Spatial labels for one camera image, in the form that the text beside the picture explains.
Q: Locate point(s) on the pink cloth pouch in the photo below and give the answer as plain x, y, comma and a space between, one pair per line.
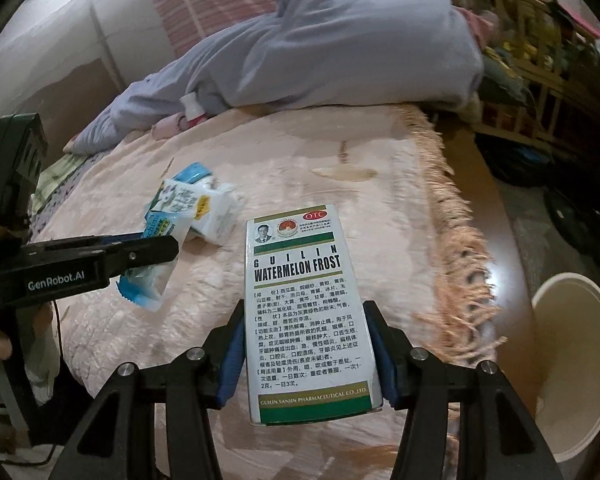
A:
167, 128

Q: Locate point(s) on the pink fringed bed blanket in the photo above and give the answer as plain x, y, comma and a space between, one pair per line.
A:
327, 194

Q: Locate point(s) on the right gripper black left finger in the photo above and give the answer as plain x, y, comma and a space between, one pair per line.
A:
199, 380

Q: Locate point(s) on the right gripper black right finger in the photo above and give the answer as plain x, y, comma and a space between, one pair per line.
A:
413, 380

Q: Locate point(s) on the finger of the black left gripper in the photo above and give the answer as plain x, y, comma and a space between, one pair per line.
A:
131, 251

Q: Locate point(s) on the white green medicine box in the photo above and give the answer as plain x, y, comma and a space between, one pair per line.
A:
309, 354

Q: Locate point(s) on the grey blue quilt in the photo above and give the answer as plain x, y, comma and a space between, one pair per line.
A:
307, 53

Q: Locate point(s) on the blue torn wrapper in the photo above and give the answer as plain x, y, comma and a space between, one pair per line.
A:
145, 285

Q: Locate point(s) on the white pink small bottle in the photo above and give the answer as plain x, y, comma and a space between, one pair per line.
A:
194, 112

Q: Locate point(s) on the blue crumpled wrapper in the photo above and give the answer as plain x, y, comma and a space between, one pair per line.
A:
192, 173

